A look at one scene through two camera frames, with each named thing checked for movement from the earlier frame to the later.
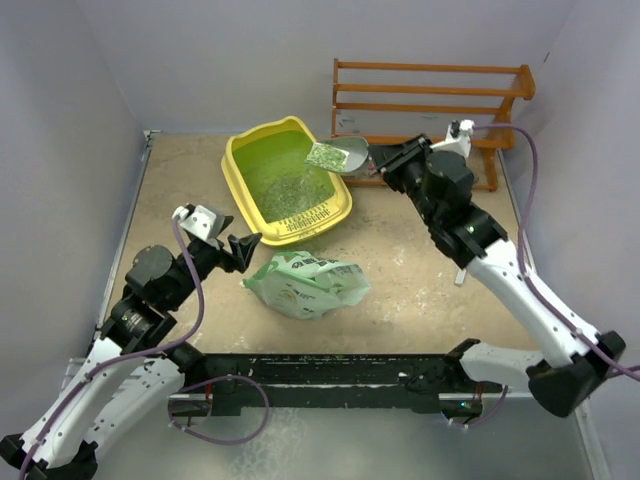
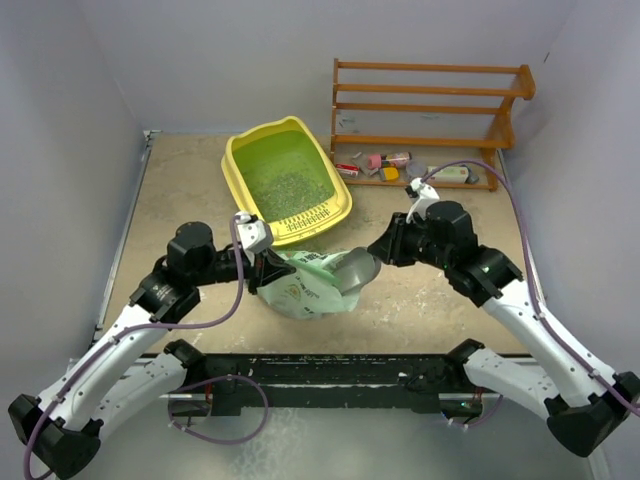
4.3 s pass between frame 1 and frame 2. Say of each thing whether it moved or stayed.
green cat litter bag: stayed
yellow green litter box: stayed
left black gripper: moved
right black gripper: moved
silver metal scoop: moved
